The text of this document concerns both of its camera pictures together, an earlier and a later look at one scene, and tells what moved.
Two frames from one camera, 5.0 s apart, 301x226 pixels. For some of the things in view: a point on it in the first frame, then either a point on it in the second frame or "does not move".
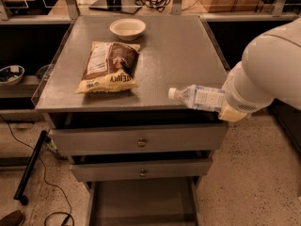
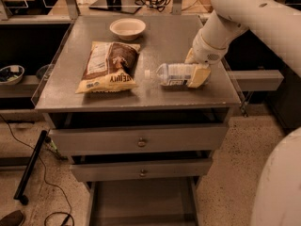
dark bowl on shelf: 39,73 does not move
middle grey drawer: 141,169 does not move
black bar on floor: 19,194 does not move
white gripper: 235,102 to 205,54
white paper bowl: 128,28 does not move
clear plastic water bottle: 200,97 to 172,74
